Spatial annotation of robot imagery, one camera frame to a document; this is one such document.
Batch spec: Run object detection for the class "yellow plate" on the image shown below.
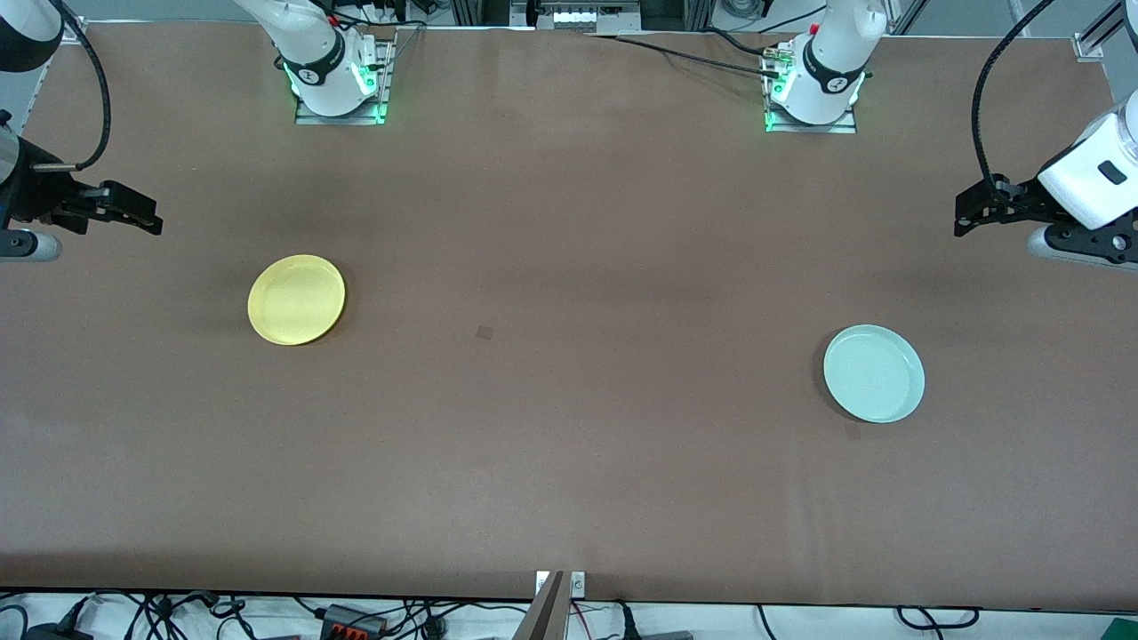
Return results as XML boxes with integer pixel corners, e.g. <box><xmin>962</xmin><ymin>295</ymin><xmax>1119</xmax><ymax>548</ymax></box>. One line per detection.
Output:
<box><xmin>247</xmin><ymin>254</ymin><xmax>347</xmax><ymax>347</ymax></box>

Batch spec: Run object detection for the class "pale green plate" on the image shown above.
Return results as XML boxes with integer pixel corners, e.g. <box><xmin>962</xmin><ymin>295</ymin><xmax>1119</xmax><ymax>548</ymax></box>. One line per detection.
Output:
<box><xmin>822</xmin><ymin>324</ymin><xmax>926</xmax><ymax>424</ymax></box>

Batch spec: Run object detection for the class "black orange power adapter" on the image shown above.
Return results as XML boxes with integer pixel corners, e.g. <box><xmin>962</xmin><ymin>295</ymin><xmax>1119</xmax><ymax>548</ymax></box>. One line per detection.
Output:
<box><xmin>320</xmin><ymin>604</ymin><xmax>389</xmax><ymax>637</ymax></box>

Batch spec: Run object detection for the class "grey control box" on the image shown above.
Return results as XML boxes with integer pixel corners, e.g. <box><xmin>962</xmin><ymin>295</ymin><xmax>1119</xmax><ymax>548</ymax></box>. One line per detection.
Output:
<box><xmin>511</xmin><ymin>0</ymin><xmax>643</xmax><ymax>35</ymax></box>

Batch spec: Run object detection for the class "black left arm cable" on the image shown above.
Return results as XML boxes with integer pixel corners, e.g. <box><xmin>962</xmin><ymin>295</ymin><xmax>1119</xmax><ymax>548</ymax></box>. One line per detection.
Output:
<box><xmin>972</xmin><ymin>0</ymin><xmax>1059</xmax><ymax>198</ymax></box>

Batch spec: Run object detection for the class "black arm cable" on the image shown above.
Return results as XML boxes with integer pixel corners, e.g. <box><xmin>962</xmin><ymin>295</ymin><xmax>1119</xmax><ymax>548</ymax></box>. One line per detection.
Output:
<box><xmin>972</xmin><ymin>0</ymin><xmax>1059</xmax><ymax>198</ymax></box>
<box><xmin>34</xmin><ymin>0</ymin><xmax>112</xmax><ymax>172</ymax></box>

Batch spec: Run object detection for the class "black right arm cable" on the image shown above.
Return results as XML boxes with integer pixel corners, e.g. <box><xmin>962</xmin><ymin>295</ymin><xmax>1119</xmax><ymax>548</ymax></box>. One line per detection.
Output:
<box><xmin>34</xmin><ymin>0</ymin><xmax>112</xmax><ymax>172</ymax></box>

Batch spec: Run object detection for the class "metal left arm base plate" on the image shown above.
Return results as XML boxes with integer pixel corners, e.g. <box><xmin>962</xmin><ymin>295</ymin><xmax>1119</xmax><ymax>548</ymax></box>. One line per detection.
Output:
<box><xmin>763</xmin><ymin>53</ymin><xmax>860</xmax><ymax>136</ymax></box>

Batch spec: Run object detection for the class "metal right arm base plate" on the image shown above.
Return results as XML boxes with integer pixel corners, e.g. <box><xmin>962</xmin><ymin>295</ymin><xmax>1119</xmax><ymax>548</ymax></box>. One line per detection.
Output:
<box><xmin>294</xmin><ymin>36</ymin><xmax>397</xmax><ymax>126</ymax></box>

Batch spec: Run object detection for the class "short black table cable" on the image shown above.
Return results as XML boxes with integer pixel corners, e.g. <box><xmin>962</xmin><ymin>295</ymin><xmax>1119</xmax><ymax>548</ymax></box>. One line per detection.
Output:
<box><xmin>702</xmin><ymin>26</ymin><xmax>780</xmax><ymax>57</ymax></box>

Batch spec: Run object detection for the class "long black table cable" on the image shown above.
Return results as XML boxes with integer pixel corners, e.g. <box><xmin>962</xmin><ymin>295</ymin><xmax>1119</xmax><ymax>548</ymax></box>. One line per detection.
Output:
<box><xmin>582</xmin><ymin>32</ymin><xmax>785</xmax><ymax>80</ymax></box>

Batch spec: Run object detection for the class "black cable tangle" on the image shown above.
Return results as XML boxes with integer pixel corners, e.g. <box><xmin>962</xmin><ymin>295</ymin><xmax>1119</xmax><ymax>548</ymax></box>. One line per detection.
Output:
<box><xmin>89</xmin><ymin>590</ymin><xmax>260</xmax><ymax>640</ymax></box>

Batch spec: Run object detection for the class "black looped cable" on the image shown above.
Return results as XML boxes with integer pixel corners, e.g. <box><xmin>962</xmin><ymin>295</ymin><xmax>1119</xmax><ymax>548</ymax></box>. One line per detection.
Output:
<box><xmin>896</xmin><ymin>605</ymin><xmax>982</xmax><ymax>631</ymax></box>

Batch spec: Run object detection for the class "grey camera post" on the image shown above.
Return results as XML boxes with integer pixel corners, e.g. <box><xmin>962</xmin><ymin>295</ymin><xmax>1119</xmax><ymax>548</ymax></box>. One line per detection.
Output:
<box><xmin>513</xmin><ymin>571</ymin><xmax>567</xmax><ymax>640</ymax></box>

